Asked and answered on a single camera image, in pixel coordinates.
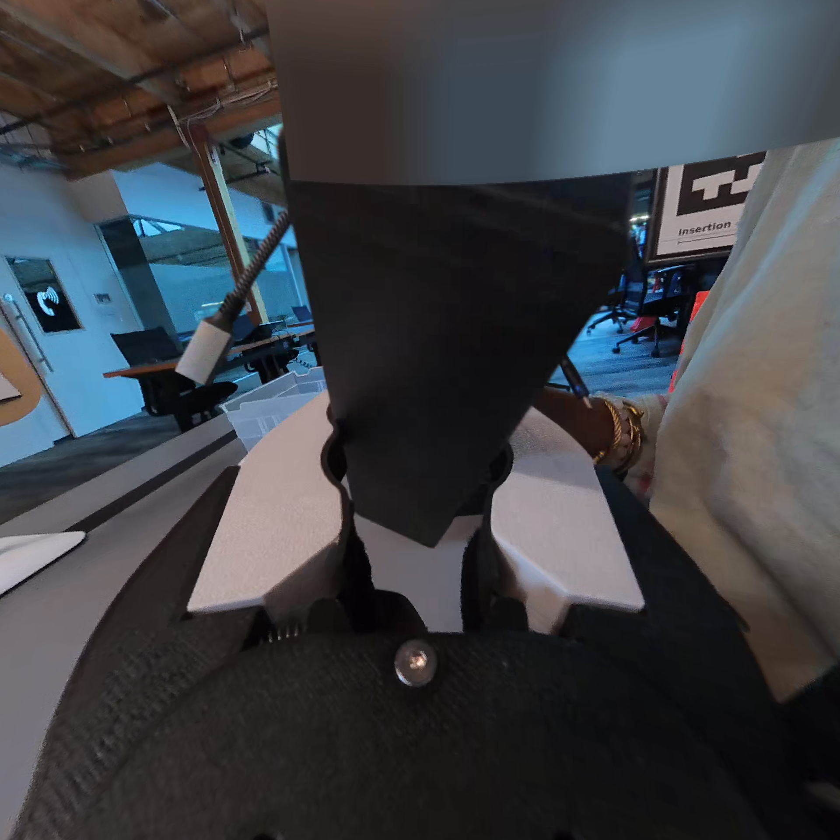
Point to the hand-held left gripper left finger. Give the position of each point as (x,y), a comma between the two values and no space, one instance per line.
(269,518)

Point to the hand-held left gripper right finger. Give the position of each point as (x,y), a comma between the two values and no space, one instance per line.
(564,525)

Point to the clear plastic bin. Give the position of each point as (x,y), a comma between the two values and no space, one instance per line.
(275,407)

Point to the black usb hub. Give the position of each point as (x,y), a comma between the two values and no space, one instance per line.
(446,328)

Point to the person's right forearm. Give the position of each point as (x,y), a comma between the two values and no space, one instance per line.
(649,410)

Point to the person's right hand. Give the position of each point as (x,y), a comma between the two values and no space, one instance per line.
(571,420)

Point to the wooden office desk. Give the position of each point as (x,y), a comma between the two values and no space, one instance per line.
(141,369)

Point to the black office chair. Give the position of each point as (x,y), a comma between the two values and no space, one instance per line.
(620,298)
(144,344)
(663,295)

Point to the person's cream sweater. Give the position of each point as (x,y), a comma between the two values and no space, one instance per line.
(754,426)

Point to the white board stand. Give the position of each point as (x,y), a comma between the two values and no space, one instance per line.
(33,554)

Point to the white door with phone symbol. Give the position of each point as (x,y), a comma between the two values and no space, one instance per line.
(39,308)

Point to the printed tag sign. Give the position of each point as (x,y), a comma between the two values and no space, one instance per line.
(695,229)

